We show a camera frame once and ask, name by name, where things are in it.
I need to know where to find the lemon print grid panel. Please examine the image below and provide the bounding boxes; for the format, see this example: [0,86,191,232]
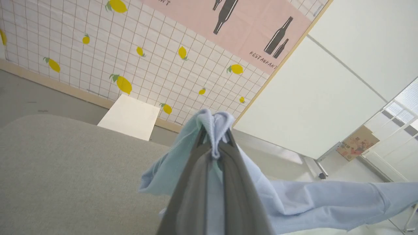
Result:
[0,0,329,126]

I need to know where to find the white framed window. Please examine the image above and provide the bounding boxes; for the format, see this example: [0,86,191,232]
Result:
[359,77,418,184]

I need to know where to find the white metal stand leg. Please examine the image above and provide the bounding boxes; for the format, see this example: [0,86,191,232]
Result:
[403,203,418,233]

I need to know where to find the metal partition foot with caster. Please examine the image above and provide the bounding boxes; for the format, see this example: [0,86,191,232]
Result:
[304,156,328,180]

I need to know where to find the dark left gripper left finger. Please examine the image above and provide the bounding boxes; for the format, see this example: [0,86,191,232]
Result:
[156,126,210,235]

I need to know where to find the light blue white-sleeved shirt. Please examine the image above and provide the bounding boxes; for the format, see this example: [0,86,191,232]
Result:
[138,108,418,235]

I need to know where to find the pink restaurant bottle poster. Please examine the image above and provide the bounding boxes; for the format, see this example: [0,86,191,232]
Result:
[140,0,329,75]

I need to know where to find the white partition board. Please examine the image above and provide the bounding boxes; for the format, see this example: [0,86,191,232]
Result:
[233,0,418,161]

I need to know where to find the printed cardboard box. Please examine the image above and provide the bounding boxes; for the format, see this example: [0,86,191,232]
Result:
[336,125,380,162]

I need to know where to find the white rectangular box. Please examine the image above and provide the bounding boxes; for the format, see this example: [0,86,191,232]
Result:
[97,94,161,141]

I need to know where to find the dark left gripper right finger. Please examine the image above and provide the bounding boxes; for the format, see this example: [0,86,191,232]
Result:
[219,129,275,235]

